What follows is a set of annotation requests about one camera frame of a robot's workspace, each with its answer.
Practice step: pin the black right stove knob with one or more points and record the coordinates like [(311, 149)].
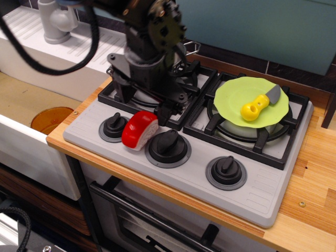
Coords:
[(226, 173)]

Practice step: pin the black right burner grate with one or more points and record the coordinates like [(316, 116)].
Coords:
[(276, 145)]

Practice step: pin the yellow handled toy knife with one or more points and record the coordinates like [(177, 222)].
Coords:
[(252, 110)]

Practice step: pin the grey toy faucet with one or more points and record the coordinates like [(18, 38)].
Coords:
[(57, 23)]

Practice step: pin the toy oven door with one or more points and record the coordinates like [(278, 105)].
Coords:
[(108, 193)]

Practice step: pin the black stove knob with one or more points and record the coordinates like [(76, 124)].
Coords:
[(111, 129), (226, 173), (168, 150)]

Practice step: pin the black burner grate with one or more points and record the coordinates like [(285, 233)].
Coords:
[(276, 145), (194, 82)]

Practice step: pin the steel colander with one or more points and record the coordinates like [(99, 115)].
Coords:
[(193, 47)]

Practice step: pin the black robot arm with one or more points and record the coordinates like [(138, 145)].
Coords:
[(153, 55)]

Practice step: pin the orange plastic cup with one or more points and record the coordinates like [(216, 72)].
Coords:
[(47, 120)]

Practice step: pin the white toy sink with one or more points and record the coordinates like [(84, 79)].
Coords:
[(26, 92)]

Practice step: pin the grey toy stove top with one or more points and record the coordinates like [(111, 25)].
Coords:
[(207, 152)]

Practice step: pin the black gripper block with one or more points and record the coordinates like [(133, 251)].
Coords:
[(153, 78)]

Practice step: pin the black left stove knob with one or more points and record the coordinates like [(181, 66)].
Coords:
[(111, 129)]

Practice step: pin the black middle stove knob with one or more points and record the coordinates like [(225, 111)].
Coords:
[(168, 150)]

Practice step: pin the red white cheese wedge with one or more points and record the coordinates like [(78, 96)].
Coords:
[(139, 129)]

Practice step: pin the black left burner grate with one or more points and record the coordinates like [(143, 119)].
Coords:
[(194, 82)]

